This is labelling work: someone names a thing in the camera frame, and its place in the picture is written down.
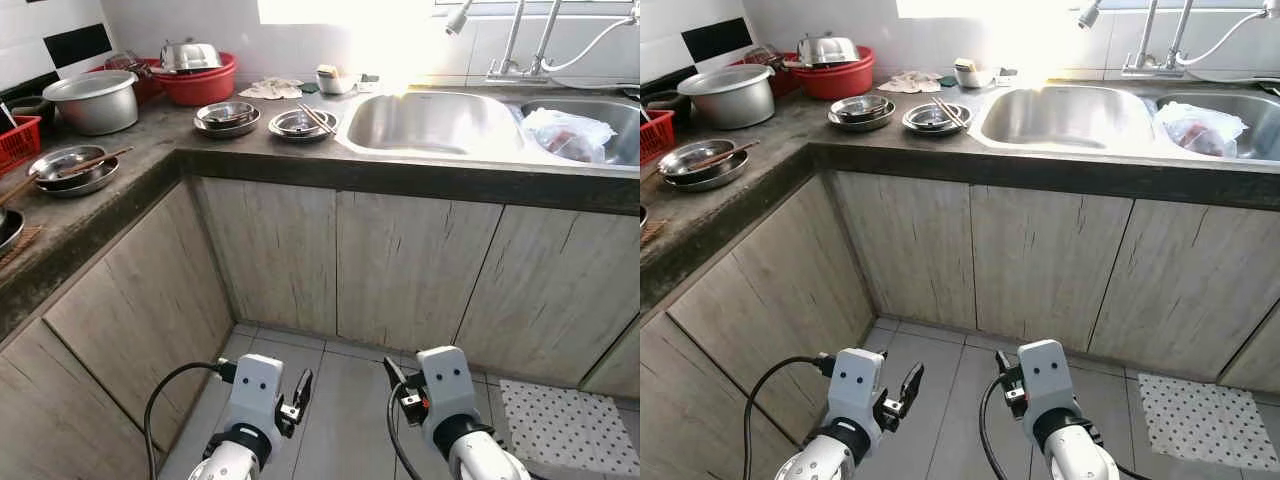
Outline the red plastic basin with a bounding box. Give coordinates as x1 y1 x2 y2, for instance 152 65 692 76
790 46 876 101
153 52 239 107

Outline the small red plastic tub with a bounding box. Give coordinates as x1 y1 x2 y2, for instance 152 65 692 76
88 52 164 104
735 45 801 98

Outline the stainless steel lidded pot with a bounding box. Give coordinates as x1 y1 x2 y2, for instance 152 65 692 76
160 38 224 74
797 32 861 68

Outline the crumpled clear plastic bag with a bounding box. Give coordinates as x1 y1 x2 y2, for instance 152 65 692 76
520 107 618 165
1153 100 1249 159

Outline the white dotted floor mat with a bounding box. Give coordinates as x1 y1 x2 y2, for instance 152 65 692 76
1138 372 1280 471
499 378 641 477

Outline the large aluminium pot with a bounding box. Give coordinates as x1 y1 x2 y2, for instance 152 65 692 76
677 64 776 131
42 70 140 137

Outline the red slotted plastic basket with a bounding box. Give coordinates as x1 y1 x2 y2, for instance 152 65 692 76
640 110 676 166
0 115 43 174

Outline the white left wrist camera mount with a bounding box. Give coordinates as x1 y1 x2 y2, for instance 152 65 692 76
228 353 285 433
828 347 887 431

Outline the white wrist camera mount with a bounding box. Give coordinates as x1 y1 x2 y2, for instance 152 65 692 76
1017 339 1073 421
828 347 887 431
228 353 285 433
416 346 474 429

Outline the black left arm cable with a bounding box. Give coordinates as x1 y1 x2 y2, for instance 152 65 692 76
743 353 836 480
143 358 238 480

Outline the beige dish rag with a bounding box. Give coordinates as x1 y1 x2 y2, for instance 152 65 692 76
238 77 305 101
877 71 943 95

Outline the chrome sink faucet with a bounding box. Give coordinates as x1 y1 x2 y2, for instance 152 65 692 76
487 0 563 84
1120 0 1196 79

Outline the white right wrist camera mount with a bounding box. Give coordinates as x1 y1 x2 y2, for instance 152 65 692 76
416 346 474 429
1017 339 1073 421

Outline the stainless steel double sink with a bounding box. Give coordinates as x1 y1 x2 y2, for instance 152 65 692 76
968 83 1280 166
338 87 641 173

